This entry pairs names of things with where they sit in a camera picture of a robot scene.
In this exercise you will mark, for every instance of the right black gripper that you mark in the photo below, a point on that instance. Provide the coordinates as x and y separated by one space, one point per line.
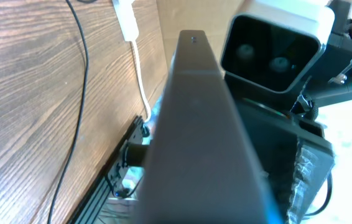
292 150

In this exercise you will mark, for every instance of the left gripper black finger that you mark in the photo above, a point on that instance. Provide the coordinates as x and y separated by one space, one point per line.
201 166

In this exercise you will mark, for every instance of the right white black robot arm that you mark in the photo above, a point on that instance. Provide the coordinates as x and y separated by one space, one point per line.
329 80

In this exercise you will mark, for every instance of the white power strip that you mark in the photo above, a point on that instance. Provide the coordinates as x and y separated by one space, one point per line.
126 18

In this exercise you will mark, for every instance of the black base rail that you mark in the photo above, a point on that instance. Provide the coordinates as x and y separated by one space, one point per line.
130 152

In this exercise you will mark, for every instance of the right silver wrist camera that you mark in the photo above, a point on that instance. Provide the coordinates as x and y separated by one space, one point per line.
273 43

